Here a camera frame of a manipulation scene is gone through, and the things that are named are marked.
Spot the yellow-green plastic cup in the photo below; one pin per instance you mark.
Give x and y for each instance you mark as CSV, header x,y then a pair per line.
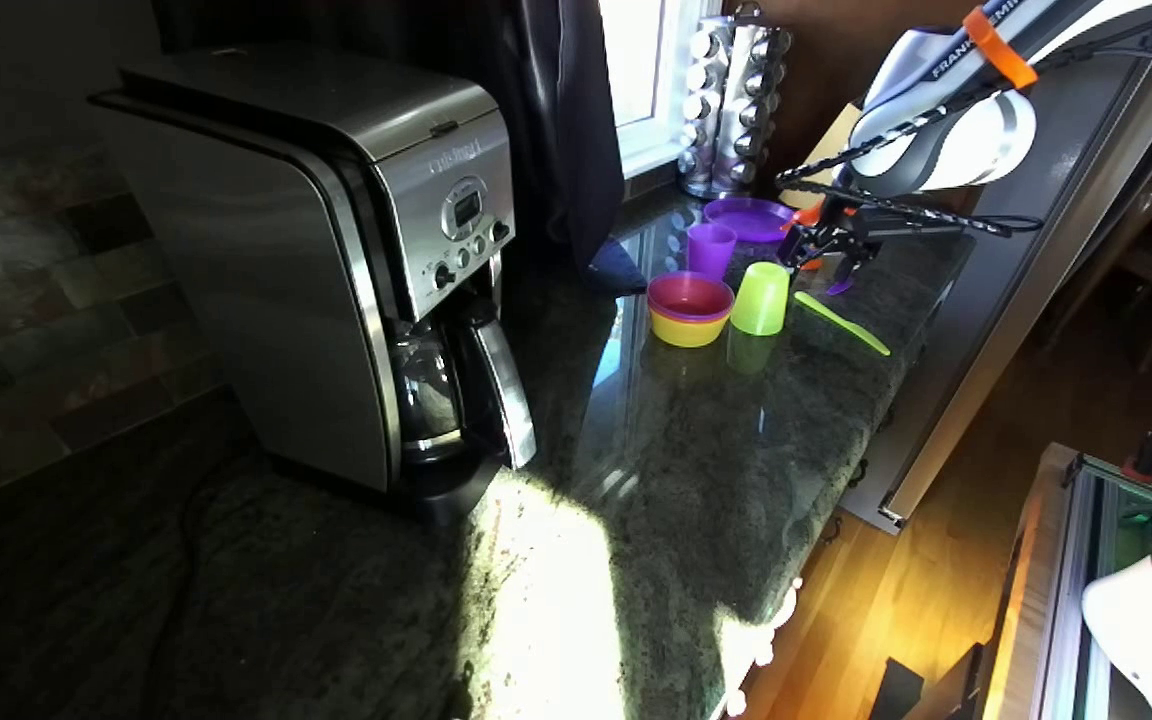
x,y
760,302

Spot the purple plastic bowl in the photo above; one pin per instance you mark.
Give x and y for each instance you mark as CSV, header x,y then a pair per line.
x,y
755,220

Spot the yellow-green plastic knife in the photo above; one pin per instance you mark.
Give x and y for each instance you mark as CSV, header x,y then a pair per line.
x,y
849,324

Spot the purple plastic knife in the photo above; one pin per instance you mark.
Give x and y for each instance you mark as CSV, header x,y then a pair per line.
x,y
834,284

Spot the white window frame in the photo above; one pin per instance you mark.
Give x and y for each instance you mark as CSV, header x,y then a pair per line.
x,y
643,83

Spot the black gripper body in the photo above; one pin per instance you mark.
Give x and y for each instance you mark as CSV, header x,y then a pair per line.
x,y
843,220

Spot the stainless steel coffee maker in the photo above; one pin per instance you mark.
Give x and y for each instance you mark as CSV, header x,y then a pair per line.
x,y
320,254

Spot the metal framed cart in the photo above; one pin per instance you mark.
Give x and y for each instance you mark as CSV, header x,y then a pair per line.
x,y
1042,603

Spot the stainless steel appliance front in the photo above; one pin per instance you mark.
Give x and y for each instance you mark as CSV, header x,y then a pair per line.
x,y
1031,335

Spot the purple plastic cup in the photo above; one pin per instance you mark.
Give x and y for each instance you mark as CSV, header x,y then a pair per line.
x,y
708,251

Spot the steel spice jar rack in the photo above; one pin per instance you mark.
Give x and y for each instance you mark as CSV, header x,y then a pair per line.
x,y
732,103

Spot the yellow plastic bowl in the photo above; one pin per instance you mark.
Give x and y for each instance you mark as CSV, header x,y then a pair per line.
x,y
686,335

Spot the wooden knife block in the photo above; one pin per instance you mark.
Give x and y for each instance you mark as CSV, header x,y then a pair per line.
x,y
823,152

